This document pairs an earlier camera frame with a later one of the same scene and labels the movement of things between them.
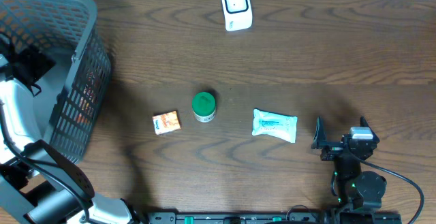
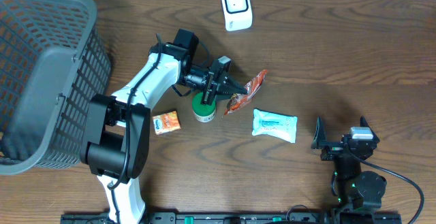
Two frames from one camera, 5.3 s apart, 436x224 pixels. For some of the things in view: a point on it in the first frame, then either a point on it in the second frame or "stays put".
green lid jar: x=204 y=107 stays put
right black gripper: x=320 y=141 stays put
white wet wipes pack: x=282 y=126 stays put
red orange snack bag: x=88 y=101 -> x=238 y=101
